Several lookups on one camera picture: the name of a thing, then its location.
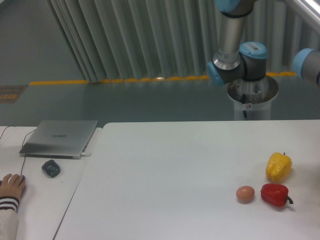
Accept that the person's hand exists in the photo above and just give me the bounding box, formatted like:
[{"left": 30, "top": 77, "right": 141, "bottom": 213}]
[{"left": 0, "top": 173, "right": 26, "bottom": 200}]

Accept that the white striped sleeve forearm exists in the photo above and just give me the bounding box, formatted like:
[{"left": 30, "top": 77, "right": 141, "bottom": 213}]
[{"left": 0, "top": 196, "right": 19, "bottom": 240}]

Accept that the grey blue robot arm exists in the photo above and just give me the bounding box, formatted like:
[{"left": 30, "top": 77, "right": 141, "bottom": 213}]
[{"left": 207, "top": 0, "right": 320, "bottom": 88}]

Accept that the silver closed laptop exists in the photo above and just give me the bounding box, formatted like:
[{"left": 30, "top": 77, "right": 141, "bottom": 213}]
[{"left": 19, "top": 120, "right": 98, "bottom": 159}]

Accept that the white usb plug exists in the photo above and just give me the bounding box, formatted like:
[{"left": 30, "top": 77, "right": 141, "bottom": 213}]
[{"left": 81, "top": 152, "right": 92, "bottom": 157}]

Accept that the grey pleated curtain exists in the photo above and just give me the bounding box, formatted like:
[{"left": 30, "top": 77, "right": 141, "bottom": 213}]
[{"left": 48, "top": 0, "right": 320, "bottom": 83}]

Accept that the brown egg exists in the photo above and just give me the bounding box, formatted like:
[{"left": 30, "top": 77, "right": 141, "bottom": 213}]
[{"left": 236, "top": 185, "right": 255, "bottom": 202}]

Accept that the red bell pepper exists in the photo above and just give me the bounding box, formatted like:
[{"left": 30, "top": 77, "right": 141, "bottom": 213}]
[{"left": 260, "top": 183, "right": 294, "bottom": 208}]

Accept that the yellow bell pepper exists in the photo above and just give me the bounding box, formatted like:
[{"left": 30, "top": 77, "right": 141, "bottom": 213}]
[{"left": 265, "top": 152, "right": 292, "bottom": 183}]

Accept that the black laptop cable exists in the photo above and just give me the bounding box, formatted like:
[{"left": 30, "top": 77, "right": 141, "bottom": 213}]
[{"left": 0, "top": 125, "right": 38, "bottom": 148}]

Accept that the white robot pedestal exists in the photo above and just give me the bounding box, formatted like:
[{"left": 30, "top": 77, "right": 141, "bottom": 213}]
[{"left": 227, "top": 75, "right": 279, "bottom": 121}]

